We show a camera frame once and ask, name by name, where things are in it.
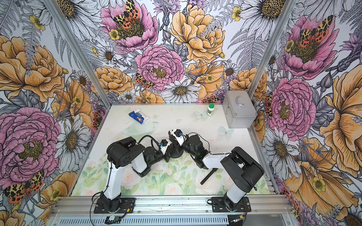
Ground black round stand base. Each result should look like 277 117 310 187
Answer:
170 147 184 159

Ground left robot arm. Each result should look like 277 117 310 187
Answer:
94 135 177 214

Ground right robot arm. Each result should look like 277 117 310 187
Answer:
159 129 265 213

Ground blue gauze bandage packet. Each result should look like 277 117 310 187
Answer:
129 109 149 124

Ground white green-capped pill bottle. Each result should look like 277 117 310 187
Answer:
207 103 215 116

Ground silver first aid case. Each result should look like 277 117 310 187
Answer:
222 90 257 129

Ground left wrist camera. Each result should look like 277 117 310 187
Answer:
159 139 172 155

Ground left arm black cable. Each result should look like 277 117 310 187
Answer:
138 134 160 152

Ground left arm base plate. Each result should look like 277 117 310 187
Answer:
93 198 136 214

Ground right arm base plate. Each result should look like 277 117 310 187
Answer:
207 196 251 213

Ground white vented cable duct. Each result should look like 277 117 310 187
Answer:
54 215 229 226

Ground aluminium front rail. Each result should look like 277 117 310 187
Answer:
51 195 292 217

